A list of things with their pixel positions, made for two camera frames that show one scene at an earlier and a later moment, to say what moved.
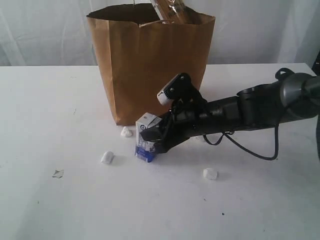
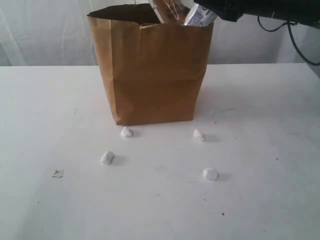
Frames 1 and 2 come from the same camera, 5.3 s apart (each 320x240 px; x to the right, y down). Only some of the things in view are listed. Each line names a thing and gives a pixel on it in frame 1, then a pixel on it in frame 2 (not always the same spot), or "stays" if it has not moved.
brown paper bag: [141, 54] stays
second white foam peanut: [126, 132] stays
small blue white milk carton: [145, 149] → [200, 17]
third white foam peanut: [107, 157] stays
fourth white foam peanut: [210, 173] stays
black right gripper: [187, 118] → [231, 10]
